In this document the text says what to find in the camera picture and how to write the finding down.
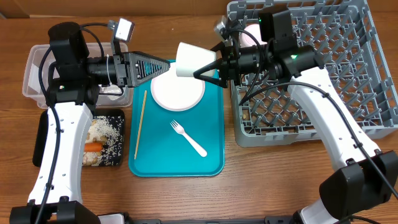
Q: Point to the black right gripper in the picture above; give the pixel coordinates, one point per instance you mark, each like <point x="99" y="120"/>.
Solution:
<point x="236" y="67"/>

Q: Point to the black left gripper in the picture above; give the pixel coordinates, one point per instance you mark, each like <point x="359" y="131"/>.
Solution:
<point x="134" y="68"/>

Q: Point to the frosted white cup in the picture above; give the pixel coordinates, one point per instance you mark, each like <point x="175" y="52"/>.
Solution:
<point x="190" y="58"/>

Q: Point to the white napkin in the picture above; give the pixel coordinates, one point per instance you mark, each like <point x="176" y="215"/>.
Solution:
<point x="112" y="92"/>

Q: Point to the orange carrot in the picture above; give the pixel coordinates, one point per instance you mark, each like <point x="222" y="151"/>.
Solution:
<point x="93" y="147"/>

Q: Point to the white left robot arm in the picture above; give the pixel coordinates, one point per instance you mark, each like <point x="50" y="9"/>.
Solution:
<point x="71" y="93"/>

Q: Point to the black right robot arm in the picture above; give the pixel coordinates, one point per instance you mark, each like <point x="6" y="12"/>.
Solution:
<point x="363" y="176"/>

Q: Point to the grey dishwasher rack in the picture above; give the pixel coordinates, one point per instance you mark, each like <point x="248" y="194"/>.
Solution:
<point x="343" y="33"/>

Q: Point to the clear plastic bin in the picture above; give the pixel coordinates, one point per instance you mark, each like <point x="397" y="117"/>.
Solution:
<point x="31" y="87"/>

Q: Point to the large white plate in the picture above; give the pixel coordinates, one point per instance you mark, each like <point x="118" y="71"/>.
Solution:
<point x="175" y="93"/>

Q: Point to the spilled rice and nuts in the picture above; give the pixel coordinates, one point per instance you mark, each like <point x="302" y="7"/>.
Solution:
<point x="109" y="131"/>

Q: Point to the white plastic fork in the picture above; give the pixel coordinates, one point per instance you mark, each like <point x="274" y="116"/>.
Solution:
<point x="180" y="130"/>

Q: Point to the teal plastic tray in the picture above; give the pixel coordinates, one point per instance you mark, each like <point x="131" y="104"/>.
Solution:
<point x="164" y="153"/>

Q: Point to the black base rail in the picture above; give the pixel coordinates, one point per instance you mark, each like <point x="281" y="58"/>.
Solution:
<point x="217" y="221"/>

